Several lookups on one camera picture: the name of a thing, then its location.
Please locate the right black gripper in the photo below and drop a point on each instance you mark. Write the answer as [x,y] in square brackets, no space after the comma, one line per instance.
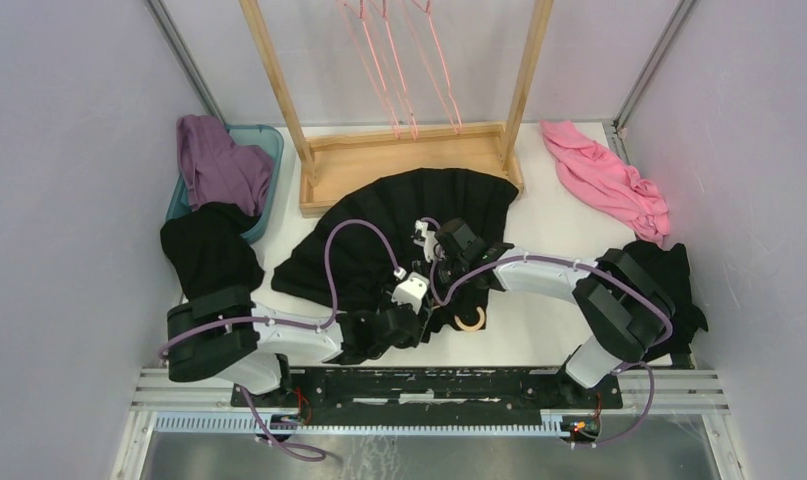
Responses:
[439,260]

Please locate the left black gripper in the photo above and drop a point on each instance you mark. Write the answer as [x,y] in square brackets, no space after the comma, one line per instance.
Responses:
[413,340]

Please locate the black pleated skirt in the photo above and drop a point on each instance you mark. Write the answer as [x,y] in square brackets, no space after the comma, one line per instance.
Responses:
[345,261]

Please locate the black garment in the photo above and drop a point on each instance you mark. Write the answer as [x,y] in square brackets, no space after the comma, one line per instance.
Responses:
[208,252]
[671,270]

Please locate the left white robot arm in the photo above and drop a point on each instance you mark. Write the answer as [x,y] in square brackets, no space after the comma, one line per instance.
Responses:
[226,335]

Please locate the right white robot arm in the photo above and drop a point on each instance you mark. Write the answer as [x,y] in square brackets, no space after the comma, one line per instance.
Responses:
[626,310]

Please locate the wooden hanger rack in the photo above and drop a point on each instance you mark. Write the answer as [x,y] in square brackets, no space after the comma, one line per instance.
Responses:
[333,166]

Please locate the pink garment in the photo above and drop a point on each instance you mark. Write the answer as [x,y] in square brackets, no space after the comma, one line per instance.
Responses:
[600,179]

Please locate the teal plastic basket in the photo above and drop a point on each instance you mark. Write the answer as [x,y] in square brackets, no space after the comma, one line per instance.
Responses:
[259,137]

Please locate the purple garment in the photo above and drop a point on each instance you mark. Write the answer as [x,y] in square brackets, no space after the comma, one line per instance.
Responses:
[215,168]

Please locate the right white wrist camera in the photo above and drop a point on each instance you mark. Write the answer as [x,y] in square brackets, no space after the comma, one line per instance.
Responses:
[425,236]

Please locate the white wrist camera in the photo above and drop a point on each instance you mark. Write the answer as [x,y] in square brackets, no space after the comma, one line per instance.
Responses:
[410,290]
[425,236]

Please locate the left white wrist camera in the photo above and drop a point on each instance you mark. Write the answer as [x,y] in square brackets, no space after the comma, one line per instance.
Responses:
[410,290]

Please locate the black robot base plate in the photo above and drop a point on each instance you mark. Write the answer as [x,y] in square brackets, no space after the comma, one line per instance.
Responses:
[434,397]

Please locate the slotted grey cable duct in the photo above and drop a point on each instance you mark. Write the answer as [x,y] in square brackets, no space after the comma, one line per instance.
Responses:
[245,423]

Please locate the pink wire hanger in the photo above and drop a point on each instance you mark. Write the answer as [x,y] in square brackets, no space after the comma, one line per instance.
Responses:
[369,28]
[439,76]

